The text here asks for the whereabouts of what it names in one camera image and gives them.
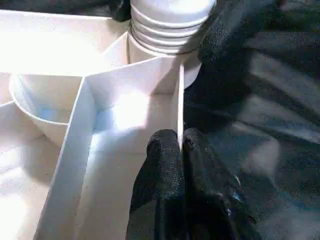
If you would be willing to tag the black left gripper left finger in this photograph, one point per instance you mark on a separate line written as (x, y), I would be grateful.
(160, 190)

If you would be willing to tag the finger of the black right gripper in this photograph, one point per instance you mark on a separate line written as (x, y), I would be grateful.
(235, 45)
(120, 7)

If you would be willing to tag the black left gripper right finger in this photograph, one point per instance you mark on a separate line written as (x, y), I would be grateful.
(215, 195)

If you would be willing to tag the white plastic table leg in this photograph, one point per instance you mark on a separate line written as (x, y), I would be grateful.
(167, 25)

